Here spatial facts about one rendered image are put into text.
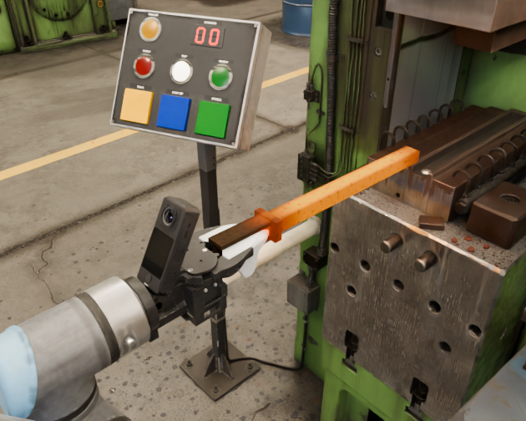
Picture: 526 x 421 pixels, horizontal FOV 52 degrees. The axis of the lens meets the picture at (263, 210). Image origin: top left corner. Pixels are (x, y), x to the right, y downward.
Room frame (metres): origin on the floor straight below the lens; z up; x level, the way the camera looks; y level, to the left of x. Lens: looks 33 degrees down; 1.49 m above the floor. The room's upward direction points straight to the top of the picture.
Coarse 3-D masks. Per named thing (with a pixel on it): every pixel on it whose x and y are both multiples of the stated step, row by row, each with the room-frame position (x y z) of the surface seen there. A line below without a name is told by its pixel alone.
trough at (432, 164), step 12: (504, 120) 1.16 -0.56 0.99; (516, 120) 1.16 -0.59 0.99; (480, 132) 1.08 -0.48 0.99; (492, 132) 1.10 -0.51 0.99; (456, 144) 1.02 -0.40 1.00; (468, 144) 1.04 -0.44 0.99; (432, 156) 0.96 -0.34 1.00; (444, 156) 0.98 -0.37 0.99; (456, 156) 0.98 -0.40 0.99; (420, 168) 0.93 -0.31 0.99; (432, 168) 0.93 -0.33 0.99
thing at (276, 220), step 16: (384, 160) 0.82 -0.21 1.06; (400, 160) 0.82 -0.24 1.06; (416, 160) 0.86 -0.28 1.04; (352, 176) 0.76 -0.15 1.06; (368, 176) 0.76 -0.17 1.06; (384, 176) 0.79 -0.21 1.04; (320, 192) 0.71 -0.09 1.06; (336, 192) 0.71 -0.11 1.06; (352, 192) 0.74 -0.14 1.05; (288, 208) 0.66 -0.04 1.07; (304, 208) 0.66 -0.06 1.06; (320, 208) 0.69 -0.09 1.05; (240, 224) 0.61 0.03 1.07; (256, 224) 0.61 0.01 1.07; (272, 224) 0.62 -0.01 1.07; (288, 224) 0.64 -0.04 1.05; (208, 240) 0.58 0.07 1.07; (224, 240) 0.57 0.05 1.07; (240, 240) 0.58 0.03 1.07; (272, 240) 0.61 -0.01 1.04
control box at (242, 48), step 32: (128, 32) 1.30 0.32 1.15; (160, 32) 1.27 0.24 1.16; (192, 32) 1.24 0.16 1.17; (224, 32) 1.21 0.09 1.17; (256, 32) 1.19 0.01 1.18; (128, 64) 1.26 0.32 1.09; (160, 64) 1.23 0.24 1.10; (192, 64) 1.20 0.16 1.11; (224, 64) 1.17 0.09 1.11; (256, 64) 1.17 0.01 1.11; (160, 96) 1.19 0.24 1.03; (192, 96) 1.16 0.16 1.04; (224, 96) 1.14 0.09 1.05; (256, 96) 1.17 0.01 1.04; (128, 128) 1.18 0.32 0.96; (160, 128) 1.15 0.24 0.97; (192, 128) 1.12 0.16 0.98
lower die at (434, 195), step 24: (456, 120) 1.17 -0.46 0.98; (480, 120) 1.15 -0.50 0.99; (408, 144) 1.05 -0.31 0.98; (432, 144) 1.03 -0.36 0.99; (480, 144) 1.01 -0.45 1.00; (408, 168) 0.92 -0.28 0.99; (456, 168) 0.92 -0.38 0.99; (504, 168) 0.98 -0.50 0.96; (384, 192) 0.95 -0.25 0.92; (408, 192) 0.91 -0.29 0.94; (432, 192) 0.87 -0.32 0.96; (456, 192) 0.85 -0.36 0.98
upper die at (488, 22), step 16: (400, 0) 0.97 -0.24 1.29; (416, 0) 0.95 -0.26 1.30; (432, 0) 0.92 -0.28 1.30; (448, 0) 0.90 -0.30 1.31; (464, 0) 0.88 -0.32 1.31; (480, 0) 0.86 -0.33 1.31; (496, 0) 0.84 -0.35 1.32; (512, 0) 0.87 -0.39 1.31; (416, 16) 0.94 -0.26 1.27; (432, 16) 0.92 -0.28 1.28; (448, 16) 0.90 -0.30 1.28; (464, 16) 0.88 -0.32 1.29; (480, 16) 0.86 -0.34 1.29; (496, 16) 0.85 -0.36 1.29; (512, 16) 0.88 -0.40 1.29
